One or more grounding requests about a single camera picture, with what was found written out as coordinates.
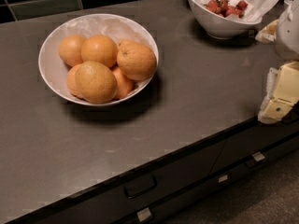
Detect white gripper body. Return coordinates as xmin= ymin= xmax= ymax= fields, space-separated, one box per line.
xmin=275 ymin=0 xmax=299 ymax=60

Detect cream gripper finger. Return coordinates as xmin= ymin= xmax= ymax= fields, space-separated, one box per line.
xmin=255 ymin=20 xmax=278 ymax=43
xmin=258 ymin=61 xmax=299 ymax=124

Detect orange with navel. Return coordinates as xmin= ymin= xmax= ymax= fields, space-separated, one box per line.
xmin=117 ymin=39 xmax=157 ymax=81

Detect white bowl with strawberries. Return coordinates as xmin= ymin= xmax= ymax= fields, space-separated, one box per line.
xmin=188 ymin=0 xmax=262 ymax=39

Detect lower right hidden orange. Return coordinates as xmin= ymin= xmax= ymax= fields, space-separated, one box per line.
xmin=112 ymin=66 xmax=135 ymax=99

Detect hidden orange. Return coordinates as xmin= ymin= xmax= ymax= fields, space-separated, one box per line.
xmin=112 ymin=66 xmax=135 ymax=99
xmin=66 ymin=64 xmax=82 ymax=99

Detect back middle orange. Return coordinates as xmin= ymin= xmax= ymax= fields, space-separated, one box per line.
xmin=81 ymin=35 xmax=118 ymax=68

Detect front yellowish orange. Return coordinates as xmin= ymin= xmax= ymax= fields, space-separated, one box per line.
xmin=75 ymin=61 xmax=118 ymax=104

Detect back left orange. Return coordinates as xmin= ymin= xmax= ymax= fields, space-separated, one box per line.
xmin=58 ymin=35 xmax=86 ymax=66

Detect lower left hidden orange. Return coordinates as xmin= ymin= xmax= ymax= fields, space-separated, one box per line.
xmin=66 ymin=64 xmax=82 ymax=99

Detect large white bowl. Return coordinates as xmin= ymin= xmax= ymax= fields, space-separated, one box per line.
xmin=38 ymin=13 xmax=159 ymax=107

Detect red strawberries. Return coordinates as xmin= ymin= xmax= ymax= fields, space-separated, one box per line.
xmin=204 ymin=0 xmax=248 ymax=19

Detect right dark drawer front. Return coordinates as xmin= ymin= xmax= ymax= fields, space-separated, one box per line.
xmin=211 ymin=120 xmax=299 ymax=174

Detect dark drawer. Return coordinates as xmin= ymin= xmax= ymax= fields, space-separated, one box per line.
xmin=211 ymin=120 xmax=299 ymax=174
xmin=18 ymin=141 xmax=224 ymax=224
xmin=111 ymin=133 xmax=299 ymax=224

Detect lower dark drawer front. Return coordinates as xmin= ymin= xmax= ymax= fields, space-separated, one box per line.
xmin=111 ymin=133 xmax=299 ymax=224

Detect left dark drawer front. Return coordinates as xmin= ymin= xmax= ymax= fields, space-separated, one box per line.
xmin=18 ymin=141 xmax=224 ymax=224

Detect black left drawer handle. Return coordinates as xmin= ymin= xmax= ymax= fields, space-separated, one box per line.
xmin=123 ymin=175 xmax=157 ymax=199

